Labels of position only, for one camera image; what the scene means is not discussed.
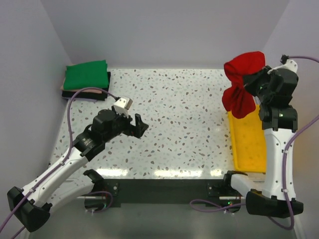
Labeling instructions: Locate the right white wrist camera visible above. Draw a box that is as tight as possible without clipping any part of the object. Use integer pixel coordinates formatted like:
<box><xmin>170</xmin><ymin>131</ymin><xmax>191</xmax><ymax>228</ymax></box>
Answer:
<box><xmin>273</xmin><ymin>55</ymin><xmax>298</xmax><ymax>73</ymax></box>

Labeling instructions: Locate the green folded t shirt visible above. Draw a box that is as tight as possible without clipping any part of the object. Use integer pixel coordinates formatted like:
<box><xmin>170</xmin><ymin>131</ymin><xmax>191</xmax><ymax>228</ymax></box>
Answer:
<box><xmin>63</xmin><ymin>60</ymin><xmax>109</xmax><ymax>91</ymax></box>

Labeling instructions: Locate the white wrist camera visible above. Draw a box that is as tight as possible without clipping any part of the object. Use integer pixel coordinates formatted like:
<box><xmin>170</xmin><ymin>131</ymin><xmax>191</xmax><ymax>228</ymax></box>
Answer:
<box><xmin>273</xmin><ymin>55</ymin><xmax>298</xmax><ymax>73</ymax></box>
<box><xmin>113</xmin><ymin>97</ymin><xmax>133</xmax><ymax>118</ymax></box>

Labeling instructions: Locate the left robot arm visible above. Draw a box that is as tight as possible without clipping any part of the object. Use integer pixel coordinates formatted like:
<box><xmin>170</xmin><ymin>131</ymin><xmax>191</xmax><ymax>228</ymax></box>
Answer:
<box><xmin>7</xmin><ymin>110</ymin><xmax>149</xmax><ymax>232</ymax></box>

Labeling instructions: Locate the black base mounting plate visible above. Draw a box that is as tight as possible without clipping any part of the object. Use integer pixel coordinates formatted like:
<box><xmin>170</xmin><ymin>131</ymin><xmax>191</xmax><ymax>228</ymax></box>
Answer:
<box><xmin>84</xmin><ymin>179</ymin><xmax>243</xmax><ymax>210</ymax></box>

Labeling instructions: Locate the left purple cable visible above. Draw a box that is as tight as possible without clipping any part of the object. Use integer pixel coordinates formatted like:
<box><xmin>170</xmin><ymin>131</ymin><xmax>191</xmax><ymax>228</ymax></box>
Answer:
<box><xmin>0</xmin><ymin>87</ymin><xmax>118</xmax><ymax>239</ymax></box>

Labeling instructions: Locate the red t shirt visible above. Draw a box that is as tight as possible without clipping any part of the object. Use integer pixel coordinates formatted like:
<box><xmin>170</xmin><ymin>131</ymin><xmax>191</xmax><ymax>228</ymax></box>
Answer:
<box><xmin>222</xmin><ymin>51</ymin><xmax>266</xmax><ymax>119</ymax></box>

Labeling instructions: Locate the yellow plastic tray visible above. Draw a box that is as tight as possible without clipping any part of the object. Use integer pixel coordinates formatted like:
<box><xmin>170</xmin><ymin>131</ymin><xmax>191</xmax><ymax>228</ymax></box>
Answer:
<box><xmin>228</xmin><ymin>105</ymin><xmax>266</xmax><ymax>173</ymax></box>

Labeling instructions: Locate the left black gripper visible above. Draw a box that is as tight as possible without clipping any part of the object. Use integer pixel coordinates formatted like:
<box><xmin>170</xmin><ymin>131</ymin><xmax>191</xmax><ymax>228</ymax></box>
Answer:
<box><xmin>103</xmin><ymin>106</ymin><xmax>148</xmax><ymax>142</ymax></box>

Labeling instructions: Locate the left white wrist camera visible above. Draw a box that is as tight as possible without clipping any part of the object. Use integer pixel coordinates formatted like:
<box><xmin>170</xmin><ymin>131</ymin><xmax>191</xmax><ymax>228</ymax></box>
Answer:
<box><xmin>113</xmin><ymin>97</ymin><xmax>133</xmax><ymax>118</ymax></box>

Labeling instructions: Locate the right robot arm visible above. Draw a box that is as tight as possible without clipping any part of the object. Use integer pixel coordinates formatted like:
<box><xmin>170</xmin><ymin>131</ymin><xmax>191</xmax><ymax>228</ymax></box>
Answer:
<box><xmin>222</xmin><ymin>60</ymin><xmax>304</xmax><ymax>219</ymax></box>

